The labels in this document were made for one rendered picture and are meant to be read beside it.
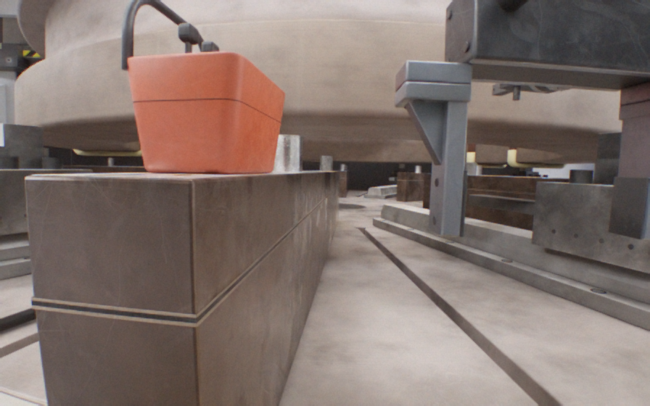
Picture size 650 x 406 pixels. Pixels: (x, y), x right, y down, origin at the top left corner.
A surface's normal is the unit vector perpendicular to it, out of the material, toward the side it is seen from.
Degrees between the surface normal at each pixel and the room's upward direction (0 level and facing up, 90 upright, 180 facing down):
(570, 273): 90
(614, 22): 90
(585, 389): 0
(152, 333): 90
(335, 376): 0
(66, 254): 90
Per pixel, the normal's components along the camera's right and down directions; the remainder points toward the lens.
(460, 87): 0.00, 0.10
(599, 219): -0.95, 0.00
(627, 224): -1.00, -0.03
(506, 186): -0.77, 0.04
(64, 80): -0.43, 0.08
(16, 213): 0.89, 0.07
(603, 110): 0.31, 0.11
